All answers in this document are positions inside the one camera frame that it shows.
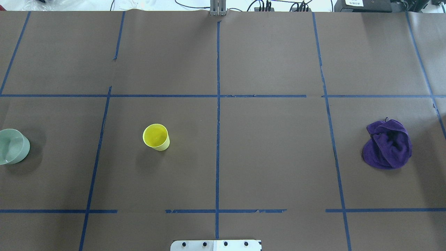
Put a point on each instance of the yellow plastic cup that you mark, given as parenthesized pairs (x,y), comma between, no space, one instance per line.
(156,137)

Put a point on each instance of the purple cloth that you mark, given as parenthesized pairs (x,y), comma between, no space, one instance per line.
(389,146)

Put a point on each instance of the black computer box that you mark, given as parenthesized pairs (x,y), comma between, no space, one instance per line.
(368,6)

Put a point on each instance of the black power strip left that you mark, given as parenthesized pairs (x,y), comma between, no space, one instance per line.
(264,6)

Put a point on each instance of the black power strip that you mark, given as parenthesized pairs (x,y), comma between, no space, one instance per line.
(264,6)
(300,7)

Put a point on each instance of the black power strip right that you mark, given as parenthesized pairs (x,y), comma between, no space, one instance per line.
(300,7)

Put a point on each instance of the pale green ceramic bowl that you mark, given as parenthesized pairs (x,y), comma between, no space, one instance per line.
(14,146)

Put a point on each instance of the aluminium frame post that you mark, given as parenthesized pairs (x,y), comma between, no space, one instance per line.
(218,8)

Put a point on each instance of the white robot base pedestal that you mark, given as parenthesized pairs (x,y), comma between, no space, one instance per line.
(217,245)

